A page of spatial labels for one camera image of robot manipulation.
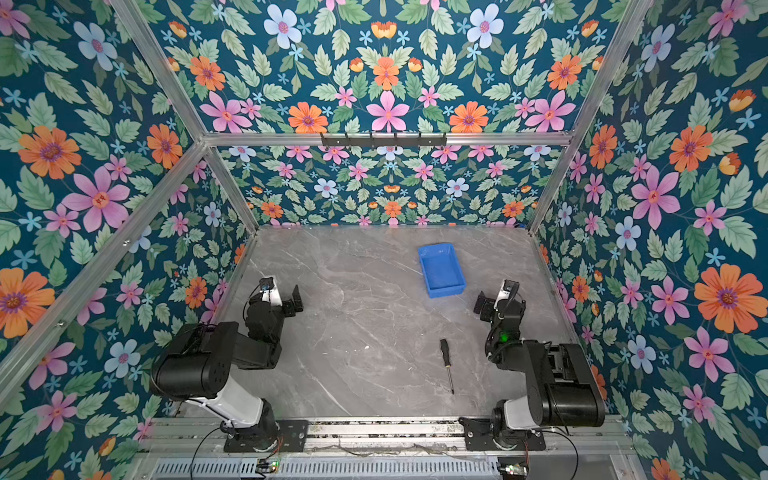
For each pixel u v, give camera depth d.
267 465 0.72
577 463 0.66
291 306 0.85
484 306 0.84
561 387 0.43
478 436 0.73
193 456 0.70
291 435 0.74
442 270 1.04
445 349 0.86
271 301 0.80
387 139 0.93
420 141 0.90
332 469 0.77
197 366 0.46
